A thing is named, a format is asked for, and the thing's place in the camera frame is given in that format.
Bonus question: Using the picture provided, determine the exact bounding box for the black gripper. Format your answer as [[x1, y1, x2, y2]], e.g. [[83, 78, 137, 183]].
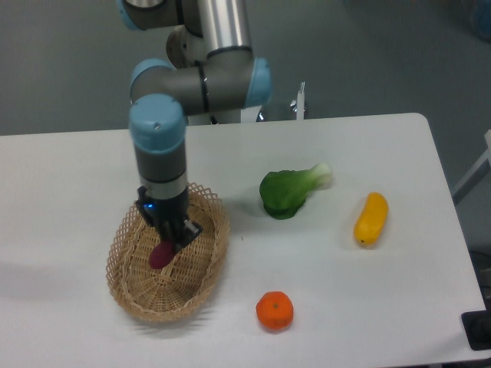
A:
[[137, 186, 203, 253]]

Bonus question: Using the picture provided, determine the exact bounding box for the purple sweet potato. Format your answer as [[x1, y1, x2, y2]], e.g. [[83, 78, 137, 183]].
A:
[[149, 240, 175, 269]]

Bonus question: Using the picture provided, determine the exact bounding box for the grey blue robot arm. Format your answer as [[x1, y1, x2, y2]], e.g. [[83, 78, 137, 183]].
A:
[[117, 1, 272, 252]]

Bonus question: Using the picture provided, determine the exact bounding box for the woven wicker basket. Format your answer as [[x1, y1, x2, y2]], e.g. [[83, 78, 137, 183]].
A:
[[106, 182, 229, 323]]

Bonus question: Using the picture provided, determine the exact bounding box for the green bok choy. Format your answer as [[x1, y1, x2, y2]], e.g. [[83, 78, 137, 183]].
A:
[[259, 163, 333, 220]]

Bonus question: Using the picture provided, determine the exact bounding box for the orange tangerine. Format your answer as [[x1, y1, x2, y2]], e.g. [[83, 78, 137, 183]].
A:
[[255, 291, 294, 330]]

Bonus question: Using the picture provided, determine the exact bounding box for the yellow mango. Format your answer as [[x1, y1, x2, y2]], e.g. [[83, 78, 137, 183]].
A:
[[353, 192, 389, 247]]

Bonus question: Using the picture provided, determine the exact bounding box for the black device at edge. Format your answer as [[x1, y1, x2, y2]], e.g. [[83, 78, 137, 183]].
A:
[[461, 310, 490, 351]]

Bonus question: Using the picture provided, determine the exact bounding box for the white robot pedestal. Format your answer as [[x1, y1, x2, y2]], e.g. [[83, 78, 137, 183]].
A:
[[187, 109, 241, 126]]

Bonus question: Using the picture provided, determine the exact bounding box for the white metal base frame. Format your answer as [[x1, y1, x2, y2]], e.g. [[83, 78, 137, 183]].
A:
[[240, 81, 308, 123]]

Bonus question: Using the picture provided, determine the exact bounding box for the white frame at right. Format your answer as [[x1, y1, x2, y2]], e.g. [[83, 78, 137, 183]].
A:
[[451, 130, 490, 205]]

